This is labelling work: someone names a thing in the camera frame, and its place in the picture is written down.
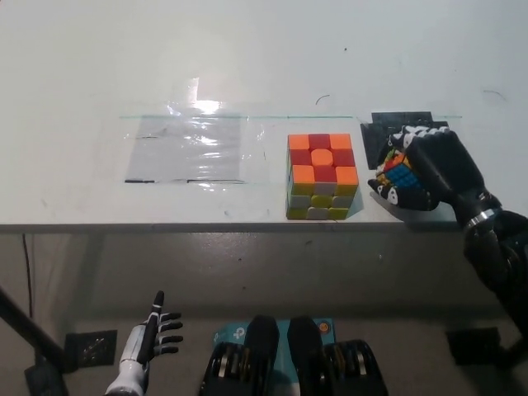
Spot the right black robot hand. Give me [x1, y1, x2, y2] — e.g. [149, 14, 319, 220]
[368, 125, 502, 227]

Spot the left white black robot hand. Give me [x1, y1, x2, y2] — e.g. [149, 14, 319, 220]
[119, 290, 184, 368]

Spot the small studded puzzle cube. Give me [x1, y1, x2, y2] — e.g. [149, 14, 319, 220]
[374, 148, 430, 194]

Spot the black ribbed robot body block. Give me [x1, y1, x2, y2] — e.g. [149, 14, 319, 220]
[200, 315, 281, 396]
[287, 316, 389, 396]

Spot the big orange red puzzle cube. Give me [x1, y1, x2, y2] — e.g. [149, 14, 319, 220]
[285, 133, 359, 221]

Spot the black tape patch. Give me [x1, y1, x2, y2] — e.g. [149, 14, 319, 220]
[360, 111, 450, 170]

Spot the black stand base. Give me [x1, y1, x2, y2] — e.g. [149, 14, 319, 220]
[23, 356, 69, 396]

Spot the black slanted stand pole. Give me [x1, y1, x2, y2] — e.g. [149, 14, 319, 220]
[0, 284, 67, 362]

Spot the clear plastic sheet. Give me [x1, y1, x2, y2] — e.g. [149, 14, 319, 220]
[125, 113, 243, 184]

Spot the thin black hanging cable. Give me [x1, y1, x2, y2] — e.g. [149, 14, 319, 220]
[21, 233, 33, 317]

